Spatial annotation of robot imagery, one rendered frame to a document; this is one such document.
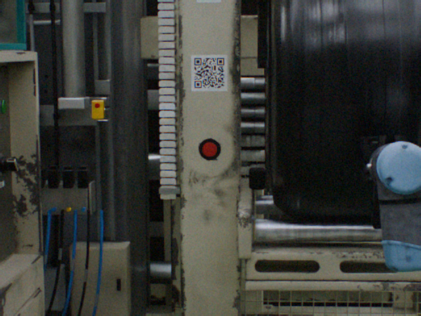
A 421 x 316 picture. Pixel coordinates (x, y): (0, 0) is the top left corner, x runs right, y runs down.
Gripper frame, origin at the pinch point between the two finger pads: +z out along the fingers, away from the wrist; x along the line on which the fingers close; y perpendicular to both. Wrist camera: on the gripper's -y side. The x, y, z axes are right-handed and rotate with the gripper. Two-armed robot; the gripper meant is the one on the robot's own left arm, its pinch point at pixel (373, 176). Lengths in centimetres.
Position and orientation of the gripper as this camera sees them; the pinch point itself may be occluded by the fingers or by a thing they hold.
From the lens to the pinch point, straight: 161.7
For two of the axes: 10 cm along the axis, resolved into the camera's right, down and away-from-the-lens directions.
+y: 0.0, -10.0, 0.0
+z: 0.6, 0.0, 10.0
